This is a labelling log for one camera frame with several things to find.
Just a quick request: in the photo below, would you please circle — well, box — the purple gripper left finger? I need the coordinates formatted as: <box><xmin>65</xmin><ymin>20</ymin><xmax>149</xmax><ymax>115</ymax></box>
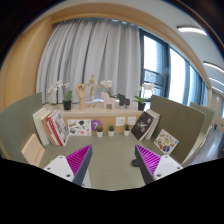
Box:
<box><xmin>44</xmin><ymin>145</ymin><xmax>92</xmax><ymax>186</ymax></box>

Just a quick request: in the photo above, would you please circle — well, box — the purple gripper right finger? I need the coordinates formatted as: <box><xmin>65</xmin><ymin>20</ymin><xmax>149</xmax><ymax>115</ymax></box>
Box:
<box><xmin>135</xmin><ymin>145</ymin><xmax>182</xmax><ymax>184</ymax></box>

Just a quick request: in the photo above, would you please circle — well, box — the black mouse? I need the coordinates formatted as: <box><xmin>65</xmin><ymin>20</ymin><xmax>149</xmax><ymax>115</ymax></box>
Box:
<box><xmin>131</xmin><ymin>159</ymin><xmax>139</xmax><ymax>167</ymax></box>

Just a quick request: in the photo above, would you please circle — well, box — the colourful picture book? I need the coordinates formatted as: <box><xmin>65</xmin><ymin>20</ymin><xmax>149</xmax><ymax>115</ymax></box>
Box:
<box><xmin>154</xmin><ymin>129</ymin><xmax>179</xmax><ymax>155</ymax></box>

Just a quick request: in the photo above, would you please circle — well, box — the illustrated white card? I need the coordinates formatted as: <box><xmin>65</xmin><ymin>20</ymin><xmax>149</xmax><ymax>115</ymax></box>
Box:
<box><xmin>68</xmin><ymin>119</ymin><xmax>92</xmax><ymax>136</ymax></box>

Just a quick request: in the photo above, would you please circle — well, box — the small plant right white pot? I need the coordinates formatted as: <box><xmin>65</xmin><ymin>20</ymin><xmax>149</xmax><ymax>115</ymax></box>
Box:
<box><xmin>124</xmin><ymin>124</ymin><xmax>130</xmax><ymax>136</ymax></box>

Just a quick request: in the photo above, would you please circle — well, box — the small plant white pot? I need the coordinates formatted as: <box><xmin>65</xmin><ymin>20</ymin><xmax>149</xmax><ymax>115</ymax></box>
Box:
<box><xmin>124</xmin><ymin>124</ymin><xmax>130</xmax><ymax>136</ymax></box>
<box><xmin>96</xmin><ymin>126</ymin><xmax>104</xmax><ymax>138</ymax></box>
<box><xmin>108</xmin><ymin>125</ymin><xmax>115</xmax><ymax>137</ymax></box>

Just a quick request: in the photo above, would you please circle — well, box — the wooden board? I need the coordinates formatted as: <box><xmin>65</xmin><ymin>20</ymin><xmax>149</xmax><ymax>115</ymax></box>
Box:
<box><xmin>21</xmin><ymin>134</ymin><xmax>45</xmax><ymax>166</ymax></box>

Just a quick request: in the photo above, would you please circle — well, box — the small plant left white pot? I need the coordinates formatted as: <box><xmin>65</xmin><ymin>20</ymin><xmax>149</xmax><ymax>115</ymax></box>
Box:
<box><xmin>96</xmin><ymin>126</ymin><xmax>104</xmax><ymax>138</ymax></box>

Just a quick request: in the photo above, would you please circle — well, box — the red and white book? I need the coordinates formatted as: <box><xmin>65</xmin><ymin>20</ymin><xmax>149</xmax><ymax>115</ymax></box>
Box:
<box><xmin>48</xmin><ymin>110</ymin><xmax>69</xmax><ymax>146</ymax></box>

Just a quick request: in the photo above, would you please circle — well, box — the purple number seven disc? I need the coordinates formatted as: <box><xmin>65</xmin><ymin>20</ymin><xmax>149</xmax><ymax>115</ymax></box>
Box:
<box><xmin>91</xmin><ymin>119</ymin><xmax>102</xmax><ymax>131</ymax></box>

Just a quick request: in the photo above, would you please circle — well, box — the white book behind black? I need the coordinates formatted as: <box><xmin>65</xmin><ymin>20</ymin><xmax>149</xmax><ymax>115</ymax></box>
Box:
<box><xmin>145</xmin><ymin>109</ymin><xmax>160</xmax><ymax>140</ymax></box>

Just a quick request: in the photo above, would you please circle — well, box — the small plant middle white pot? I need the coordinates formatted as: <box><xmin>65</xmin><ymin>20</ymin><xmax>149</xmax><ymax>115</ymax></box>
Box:
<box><xmin>108</xmin><ymin>125</ymin><xmax>115</xmax><ymax>137</ymax></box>

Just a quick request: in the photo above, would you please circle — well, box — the green right partition panel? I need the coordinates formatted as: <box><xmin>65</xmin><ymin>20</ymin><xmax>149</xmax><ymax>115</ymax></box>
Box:
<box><xmin>150</xmin><ymin>95</ymin><xmax>206</xmax><ymax>164</ymax></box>

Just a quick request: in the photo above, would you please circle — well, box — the green partition panel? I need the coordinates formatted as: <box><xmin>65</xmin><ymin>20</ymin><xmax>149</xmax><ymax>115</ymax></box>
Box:
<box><xmin>0</xmin><ymin>93</ymin><xmax>42</xmax><ymax>163</ymax></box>
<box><xmin>150</xmin><ymin>95</ymin><xmax>206</xmax><ymax>164</ymax></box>

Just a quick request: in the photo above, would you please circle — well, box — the wooden shelf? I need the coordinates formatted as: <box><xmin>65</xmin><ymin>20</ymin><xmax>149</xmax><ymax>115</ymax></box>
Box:
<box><xmin>44</xmin><ymin>101</ymin><xmax>141</xmax><ymax>134</ymax></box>

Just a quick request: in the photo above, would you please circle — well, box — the white books stack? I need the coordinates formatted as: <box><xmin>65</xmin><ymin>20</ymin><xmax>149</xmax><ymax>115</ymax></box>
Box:
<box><xmin>33</xmin><ymin>108</ymin><xmax>50</xmax><ymax>145</ymax></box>

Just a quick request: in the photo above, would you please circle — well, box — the white orchid in black pot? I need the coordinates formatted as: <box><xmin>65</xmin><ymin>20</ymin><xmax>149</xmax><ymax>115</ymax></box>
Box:
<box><xmin>47</xmin><ymin>80</ymin><xmax>72</xmax><ymax>111</ymax></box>

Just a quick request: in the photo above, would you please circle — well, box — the white orchid right pot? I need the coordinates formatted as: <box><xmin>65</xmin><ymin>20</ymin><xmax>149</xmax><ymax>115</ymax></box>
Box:
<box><xmin>134</xmin><ymin>83</ymin><xmax>155</xmax><ymax>111</ymax></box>

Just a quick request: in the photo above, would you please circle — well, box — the dark wooden horse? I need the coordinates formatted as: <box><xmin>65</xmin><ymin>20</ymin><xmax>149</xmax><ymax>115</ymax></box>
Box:
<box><xmin>117</xmin><ymin>94</ymin><xmax>130</xmax><ymax>106</ymax></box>

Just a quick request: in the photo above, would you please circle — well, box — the green left partition panel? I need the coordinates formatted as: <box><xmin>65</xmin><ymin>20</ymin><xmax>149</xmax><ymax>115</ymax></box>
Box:
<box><xmin>0</xmin><ymin>93</ymin><xmax>42</xmax><ymax>163</ymax></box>

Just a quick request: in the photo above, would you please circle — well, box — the pink wooden horse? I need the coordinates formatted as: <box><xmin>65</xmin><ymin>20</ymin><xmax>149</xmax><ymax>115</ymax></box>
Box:
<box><xmin>101</xmin><ymin>92</ymin><xmax>115</xmax><ymax>108</ymax></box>

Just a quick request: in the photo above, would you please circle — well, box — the wooden hand model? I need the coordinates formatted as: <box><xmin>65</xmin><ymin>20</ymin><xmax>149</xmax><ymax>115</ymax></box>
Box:
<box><xmin>76</xmin><ymin>82</ymin><xmax>86</xmax><ymax>110</ymax></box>

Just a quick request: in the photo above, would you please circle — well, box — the wooden mannequin figure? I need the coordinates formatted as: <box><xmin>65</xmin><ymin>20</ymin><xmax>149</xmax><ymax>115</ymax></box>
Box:
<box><xmin>88</xmin><ymin>75</ymin><xmax>99</xmax><ymax>106</ymax></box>

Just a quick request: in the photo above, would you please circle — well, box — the white orchid behind horse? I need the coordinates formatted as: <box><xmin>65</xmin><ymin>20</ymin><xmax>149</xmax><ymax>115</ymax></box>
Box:
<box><xmin>101</xmin><ymin>80</ymin><xmax>114</xmax><ymax>98</ymax></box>

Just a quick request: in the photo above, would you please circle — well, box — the grey curtain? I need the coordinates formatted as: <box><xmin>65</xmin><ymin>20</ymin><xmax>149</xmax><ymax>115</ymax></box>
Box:
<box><xmin>36</xmin><ymin>18</ymin><xmax>141</xmax><ymax>104</ymax></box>

